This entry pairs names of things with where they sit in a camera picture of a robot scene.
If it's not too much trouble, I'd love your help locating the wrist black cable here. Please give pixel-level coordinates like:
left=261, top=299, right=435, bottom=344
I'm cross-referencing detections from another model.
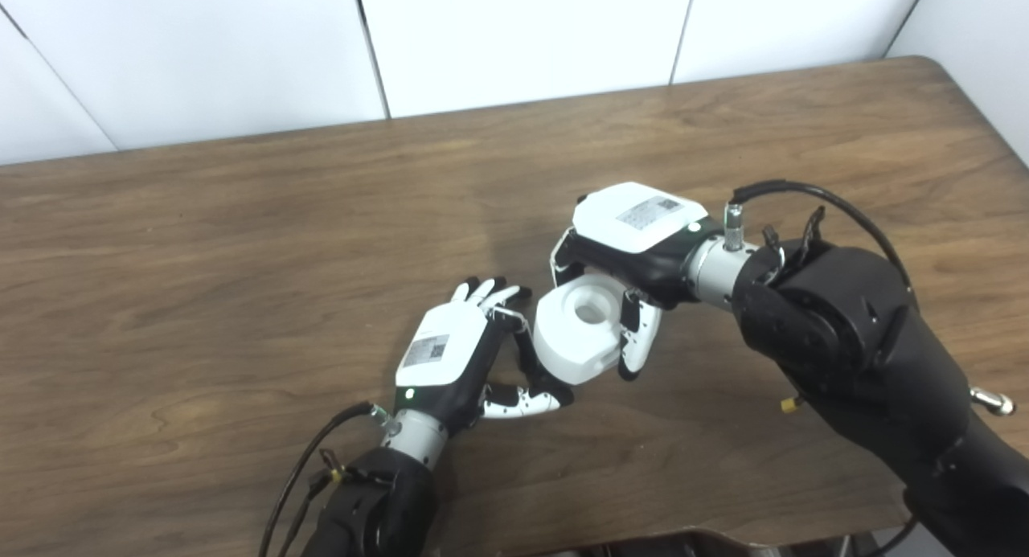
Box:
left=728, top=179, right=914, bottom=289
left=259, top=402, right=396, bottom=557

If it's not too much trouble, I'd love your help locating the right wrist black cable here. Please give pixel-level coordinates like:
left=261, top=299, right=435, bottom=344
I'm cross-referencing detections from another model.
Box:
left=728, top=179, right=914, bottom=289

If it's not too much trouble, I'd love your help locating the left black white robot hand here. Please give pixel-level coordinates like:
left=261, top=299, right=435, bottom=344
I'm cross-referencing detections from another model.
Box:
left=394, top=277, right=576, bottom=437

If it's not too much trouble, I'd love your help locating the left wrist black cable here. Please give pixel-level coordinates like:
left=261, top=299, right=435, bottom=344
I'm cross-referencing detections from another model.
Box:
left=259, top=402, right=396, bottom=557

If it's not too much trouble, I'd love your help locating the round white piece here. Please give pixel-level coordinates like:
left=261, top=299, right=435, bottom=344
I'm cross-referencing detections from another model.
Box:
left=533, top=272, right=644, bottom=386

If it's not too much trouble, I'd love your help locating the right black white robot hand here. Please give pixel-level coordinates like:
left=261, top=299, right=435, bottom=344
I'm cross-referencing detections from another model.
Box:
left=549, top=182, right=724, bottom=383

